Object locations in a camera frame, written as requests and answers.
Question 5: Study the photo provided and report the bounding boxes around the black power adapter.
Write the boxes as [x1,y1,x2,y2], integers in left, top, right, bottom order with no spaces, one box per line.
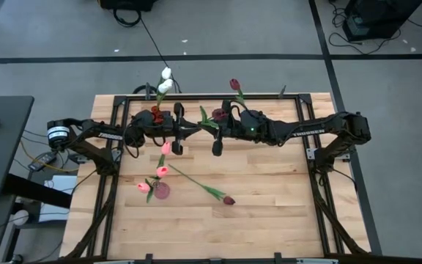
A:
[27,151,58,172]

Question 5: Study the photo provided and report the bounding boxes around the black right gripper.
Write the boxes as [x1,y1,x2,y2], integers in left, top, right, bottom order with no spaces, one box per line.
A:
[212,99,270,157]

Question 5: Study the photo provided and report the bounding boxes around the black computer case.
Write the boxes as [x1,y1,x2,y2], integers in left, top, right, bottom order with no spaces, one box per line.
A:
[342,0,422,42]

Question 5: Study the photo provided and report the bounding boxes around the white round object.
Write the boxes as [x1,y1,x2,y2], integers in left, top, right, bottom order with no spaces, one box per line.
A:
[11,209,31,225]

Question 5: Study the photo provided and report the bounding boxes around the white box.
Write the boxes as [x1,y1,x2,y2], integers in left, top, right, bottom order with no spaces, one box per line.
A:
[37,175,79,224]

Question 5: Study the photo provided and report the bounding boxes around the coiled black floor cable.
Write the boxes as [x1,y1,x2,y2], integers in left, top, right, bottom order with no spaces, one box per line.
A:
[113,7,142,28]

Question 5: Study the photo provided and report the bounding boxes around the long black floor cable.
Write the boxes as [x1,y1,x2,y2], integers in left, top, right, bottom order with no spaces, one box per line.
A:
[139,18,182,95]

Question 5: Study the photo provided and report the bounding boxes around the black aluminium table frame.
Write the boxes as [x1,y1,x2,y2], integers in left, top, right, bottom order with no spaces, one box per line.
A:
[64,93,380,264]

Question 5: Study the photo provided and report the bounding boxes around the pink artificial tulip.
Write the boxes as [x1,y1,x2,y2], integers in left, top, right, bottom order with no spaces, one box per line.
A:
[155,141,172,184]
[136,178,159,204]
[148,165,170,186]

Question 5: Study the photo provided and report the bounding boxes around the yellow cable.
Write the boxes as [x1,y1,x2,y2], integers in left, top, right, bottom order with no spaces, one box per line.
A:
[19,139,80,173]

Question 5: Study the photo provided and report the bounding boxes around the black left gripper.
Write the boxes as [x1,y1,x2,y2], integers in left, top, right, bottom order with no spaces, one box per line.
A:
[151,102,201,155]

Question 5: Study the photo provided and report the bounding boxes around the black floor box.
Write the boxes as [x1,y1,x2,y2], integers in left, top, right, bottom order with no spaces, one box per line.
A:
[98,0,158,12]

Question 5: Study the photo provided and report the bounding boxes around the purple ribbed glass vase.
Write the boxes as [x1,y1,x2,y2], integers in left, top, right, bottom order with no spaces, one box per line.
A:
[153,181,171,200]

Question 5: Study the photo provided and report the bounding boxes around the black desk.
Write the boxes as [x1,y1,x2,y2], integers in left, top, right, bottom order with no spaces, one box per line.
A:
[0,95,35,199]

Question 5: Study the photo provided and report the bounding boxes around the black cable loop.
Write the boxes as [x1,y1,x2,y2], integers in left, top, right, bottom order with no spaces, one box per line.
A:
[133,84,160,95]

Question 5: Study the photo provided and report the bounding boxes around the dark red artificial tulip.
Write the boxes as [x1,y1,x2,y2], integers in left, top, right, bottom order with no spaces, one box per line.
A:
[198,105,229,130]
[229,78,251,113]
[167,164,237,206]

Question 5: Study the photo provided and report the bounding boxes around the red glass vase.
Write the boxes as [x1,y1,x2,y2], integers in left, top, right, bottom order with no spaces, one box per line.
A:
[150,105,165,125]

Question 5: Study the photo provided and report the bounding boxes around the black computer cable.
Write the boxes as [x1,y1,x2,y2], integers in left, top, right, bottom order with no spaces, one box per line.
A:
[328,1,404,55]

